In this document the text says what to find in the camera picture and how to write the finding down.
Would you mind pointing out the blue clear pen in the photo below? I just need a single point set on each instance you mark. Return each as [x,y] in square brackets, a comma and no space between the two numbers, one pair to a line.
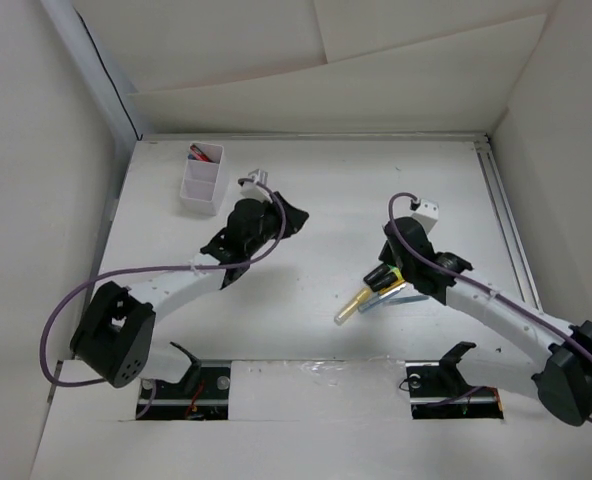
[406,300]

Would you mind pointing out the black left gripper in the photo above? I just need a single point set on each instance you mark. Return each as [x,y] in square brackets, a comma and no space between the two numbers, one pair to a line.
[293,219]

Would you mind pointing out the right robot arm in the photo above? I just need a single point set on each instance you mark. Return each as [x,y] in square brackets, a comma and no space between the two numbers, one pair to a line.
[558,371]

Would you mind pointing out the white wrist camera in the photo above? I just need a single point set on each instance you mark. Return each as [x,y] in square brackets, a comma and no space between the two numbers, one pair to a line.
[425,212]
[250,186]

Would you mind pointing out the yellow highlighter clear cap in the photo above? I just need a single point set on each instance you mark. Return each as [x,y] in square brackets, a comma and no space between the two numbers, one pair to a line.
[352,306]

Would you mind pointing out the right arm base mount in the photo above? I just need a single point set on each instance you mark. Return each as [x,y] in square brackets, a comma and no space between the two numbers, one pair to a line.
[437,390]

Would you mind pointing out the black marker yellow cap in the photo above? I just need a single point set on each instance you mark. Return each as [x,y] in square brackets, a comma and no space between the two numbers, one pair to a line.
[386,281]

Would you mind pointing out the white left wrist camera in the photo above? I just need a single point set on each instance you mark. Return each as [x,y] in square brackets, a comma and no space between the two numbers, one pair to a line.
[250,186]

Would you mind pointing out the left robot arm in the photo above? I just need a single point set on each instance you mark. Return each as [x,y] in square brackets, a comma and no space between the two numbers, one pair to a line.
[114,336]

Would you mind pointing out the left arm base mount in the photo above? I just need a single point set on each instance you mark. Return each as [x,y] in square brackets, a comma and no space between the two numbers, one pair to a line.
[186,388]

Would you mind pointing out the light blue pen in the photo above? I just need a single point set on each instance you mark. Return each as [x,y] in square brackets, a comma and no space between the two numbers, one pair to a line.
[375,301]

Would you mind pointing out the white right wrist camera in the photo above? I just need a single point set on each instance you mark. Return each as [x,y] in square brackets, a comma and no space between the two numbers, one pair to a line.
[425,212]

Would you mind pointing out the white three-compartment organizer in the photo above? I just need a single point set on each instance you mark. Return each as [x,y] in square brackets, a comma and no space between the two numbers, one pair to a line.
[204,185]

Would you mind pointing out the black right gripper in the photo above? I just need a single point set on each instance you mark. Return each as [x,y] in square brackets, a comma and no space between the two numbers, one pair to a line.
[386,254]

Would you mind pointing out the black marker green cap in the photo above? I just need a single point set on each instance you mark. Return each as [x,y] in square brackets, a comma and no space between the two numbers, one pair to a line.
[376,274]

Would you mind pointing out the red gel pen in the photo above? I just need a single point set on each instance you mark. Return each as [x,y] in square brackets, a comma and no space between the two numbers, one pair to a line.
[194,149]

